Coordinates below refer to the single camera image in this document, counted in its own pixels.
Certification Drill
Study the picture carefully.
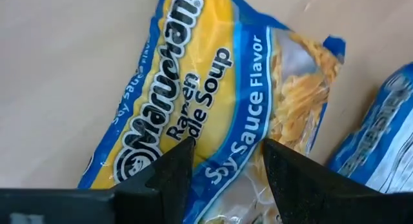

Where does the blue Maruchan ramen packet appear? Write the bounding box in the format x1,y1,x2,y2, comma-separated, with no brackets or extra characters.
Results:
326,61,413,194
77,0,347,224

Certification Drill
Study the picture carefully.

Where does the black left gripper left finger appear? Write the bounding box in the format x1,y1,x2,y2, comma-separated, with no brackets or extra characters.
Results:
112,136,197,224

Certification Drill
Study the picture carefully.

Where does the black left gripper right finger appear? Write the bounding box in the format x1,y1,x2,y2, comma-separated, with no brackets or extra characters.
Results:
261,137,413,224

